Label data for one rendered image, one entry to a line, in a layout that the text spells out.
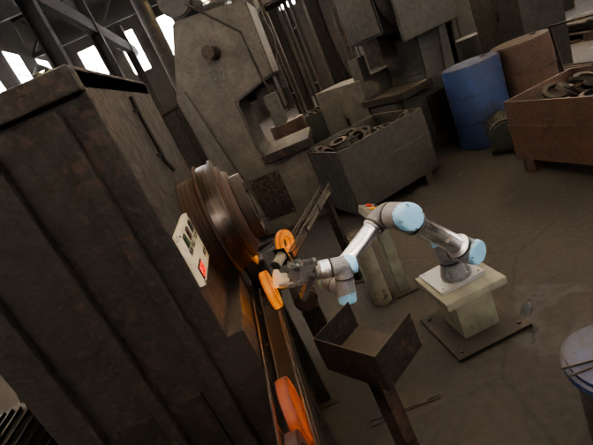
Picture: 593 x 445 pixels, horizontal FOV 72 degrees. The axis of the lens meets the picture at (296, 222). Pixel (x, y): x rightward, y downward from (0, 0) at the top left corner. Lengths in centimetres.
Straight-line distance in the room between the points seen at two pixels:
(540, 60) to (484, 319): 328
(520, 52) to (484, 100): 56
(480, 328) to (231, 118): 307
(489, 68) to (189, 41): 295
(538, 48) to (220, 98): 319
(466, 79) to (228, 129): 247
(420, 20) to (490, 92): 104
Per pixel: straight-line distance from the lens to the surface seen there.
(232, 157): 442
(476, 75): 471
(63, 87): 121
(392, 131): 405
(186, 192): 159
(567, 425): 196
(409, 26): 481
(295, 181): 439
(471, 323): 227
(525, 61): 497
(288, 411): 117
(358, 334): 156
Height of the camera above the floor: 152
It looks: 19 degrees down
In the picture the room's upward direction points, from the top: 24 degrees counter-clockwise
